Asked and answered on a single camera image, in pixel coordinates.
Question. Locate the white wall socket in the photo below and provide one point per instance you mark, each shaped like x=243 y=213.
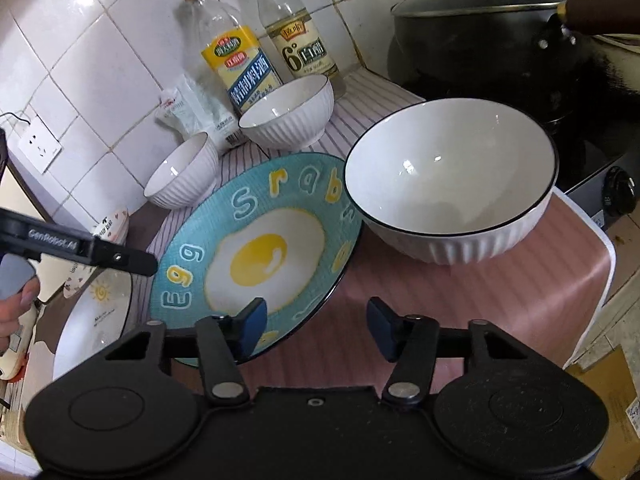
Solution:
x=39 y=145

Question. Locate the white vinegar bottle yellow cap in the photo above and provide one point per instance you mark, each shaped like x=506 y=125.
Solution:
x=293 y=33

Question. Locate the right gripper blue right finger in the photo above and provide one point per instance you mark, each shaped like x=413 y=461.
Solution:
x=410 y=343

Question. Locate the person left hand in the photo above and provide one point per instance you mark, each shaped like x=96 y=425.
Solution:
x=12 y=308

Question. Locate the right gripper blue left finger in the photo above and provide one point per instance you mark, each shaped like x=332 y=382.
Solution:
x=226 y=341

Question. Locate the white sun plate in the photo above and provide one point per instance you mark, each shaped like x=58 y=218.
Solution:
x=97 y=320

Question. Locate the white cutting board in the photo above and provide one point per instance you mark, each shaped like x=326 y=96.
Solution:
x=18 y=217

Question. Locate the white ribbed bowl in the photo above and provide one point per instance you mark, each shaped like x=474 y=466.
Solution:
x=185 y=175
x=292 y=117

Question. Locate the cooking wine bottle yellow label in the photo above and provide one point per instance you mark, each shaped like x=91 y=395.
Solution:
x=232 y=51

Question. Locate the black wok with handle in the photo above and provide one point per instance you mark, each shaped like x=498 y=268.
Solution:
x=489 y=55

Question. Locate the pink rabbit carrot plate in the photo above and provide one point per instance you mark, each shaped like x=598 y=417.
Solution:
x=114 y=229

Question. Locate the black gas stove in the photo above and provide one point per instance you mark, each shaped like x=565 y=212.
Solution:
x=584 y=92

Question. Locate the blue egg plate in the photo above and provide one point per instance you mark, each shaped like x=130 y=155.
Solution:
x=283 y=231

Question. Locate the white plastic bag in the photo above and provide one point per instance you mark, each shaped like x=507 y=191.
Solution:
x=200 y=106

